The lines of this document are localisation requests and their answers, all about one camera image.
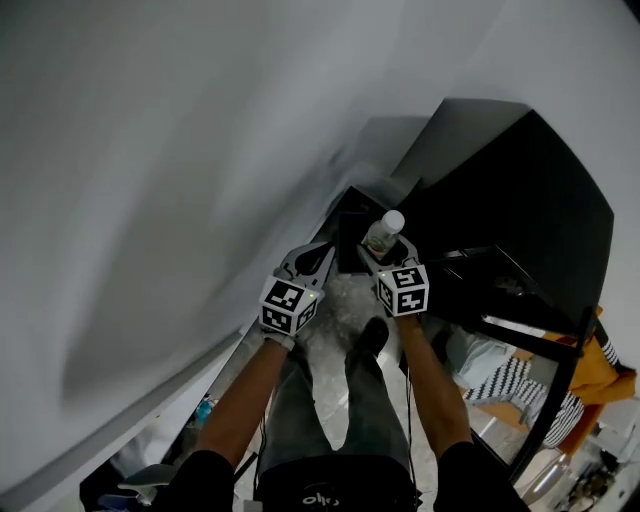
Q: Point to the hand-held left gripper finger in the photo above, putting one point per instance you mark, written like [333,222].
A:
[290,257]
[322,272]

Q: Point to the person's left forearm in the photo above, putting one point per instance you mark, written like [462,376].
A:
[235,410]

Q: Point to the grey chair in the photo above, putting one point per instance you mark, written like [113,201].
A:
[147,480]

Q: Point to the person's right forearm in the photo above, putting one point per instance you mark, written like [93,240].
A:
[435,390]

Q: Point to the black framed glass cabinet door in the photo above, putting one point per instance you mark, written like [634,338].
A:
[560,400]

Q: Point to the white crumpled cloth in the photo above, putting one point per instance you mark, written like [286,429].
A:
[475,355]

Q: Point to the person's right leg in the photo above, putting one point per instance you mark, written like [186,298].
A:
[375,405]

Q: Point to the person's left leg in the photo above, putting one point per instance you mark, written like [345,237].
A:
[292,410]

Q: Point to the black white striped blanket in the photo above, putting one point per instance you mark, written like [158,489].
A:
[505,385]

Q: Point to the person's leg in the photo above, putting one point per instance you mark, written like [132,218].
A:
[292,410]
[375,405]

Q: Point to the white low cabinet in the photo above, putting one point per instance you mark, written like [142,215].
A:
[620,435]

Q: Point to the person's black shirt torso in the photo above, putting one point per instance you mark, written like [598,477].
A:
[330,480]

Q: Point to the black waste bin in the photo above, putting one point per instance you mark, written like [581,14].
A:
[350,240]

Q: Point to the blue plastic object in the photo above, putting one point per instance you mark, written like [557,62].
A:
[204,410]

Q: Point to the orange sofa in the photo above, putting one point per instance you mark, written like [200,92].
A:
[600,370]

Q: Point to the black cabinet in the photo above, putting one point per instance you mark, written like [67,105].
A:
[525,190]

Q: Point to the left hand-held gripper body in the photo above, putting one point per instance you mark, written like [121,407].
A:
[287,305]

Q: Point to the person's right black shoe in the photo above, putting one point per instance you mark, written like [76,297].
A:
[372,335]

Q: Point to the bottle with green cap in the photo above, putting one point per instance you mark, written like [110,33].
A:
[507,287]

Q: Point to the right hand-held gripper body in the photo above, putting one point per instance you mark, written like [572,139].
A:
[405,292]

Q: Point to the clear white-capped bottle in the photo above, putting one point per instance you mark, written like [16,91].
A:
[380,237]

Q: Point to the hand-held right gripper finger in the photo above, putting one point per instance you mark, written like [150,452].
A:
[372,262]
[415,255]

